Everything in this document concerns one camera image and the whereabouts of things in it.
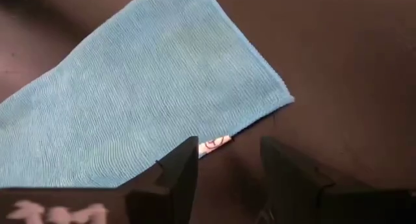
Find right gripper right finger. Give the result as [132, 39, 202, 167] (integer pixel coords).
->
[255, 136, 416, 224]

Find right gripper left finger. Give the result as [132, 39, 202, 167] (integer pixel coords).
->
[0, 136, 200, 224]

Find teal microfiber towel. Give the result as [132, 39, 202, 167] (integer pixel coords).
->
[0, 0, 296, 189]

